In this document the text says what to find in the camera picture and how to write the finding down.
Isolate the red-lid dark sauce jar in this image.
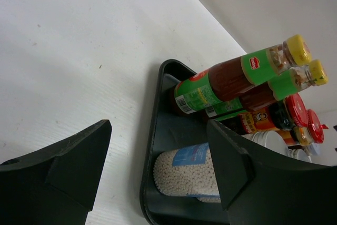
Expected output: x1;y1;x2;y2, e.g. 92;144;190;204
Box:
277;109;328;146

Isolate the black plastic tray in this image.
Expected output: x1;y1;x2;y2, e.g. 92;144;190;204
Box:
140;59;229;224

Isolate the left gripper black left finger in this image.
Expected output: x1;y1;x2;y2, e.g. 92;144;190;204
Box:
1;120;112;224

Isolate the green-label sauce bottle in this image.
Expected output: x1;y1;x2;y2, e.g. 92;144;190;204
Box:
202;60;329;121

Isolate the red-label sauce bottle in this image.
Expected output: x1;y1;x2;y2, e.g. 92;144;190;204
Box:
170;34;312;115

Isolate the grey-lid jar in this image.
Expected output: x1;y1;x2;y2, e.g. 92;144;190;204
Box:
307;143;321;156

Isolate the silver-lid white jar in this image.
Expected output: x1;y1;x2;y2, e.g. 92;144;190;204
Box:
153;130;288;198

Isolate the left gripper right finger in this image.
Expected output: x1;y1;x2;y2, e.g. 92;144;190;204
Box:
207;120;336;224

